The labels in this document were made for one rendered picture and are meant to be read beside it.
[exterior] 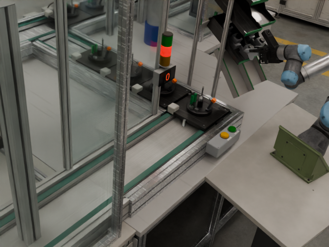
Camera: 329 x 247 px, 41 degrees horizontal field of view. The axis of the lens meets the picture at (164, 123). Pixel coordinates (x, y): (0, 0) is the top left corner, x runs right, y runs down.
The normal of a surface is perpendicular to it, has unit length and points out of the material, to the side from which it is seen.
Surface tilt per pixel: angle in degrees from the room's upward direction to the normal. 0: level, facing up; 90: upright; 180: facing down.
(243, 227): 0
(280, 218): 0
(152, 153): 0
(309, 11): 90
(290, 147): 90
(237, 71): 45
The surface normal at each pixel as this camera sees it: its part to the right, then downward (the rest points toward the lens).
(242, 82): 0.53, -0.22
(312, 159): -0.80, 0.29
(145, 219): 0.10, -0.80
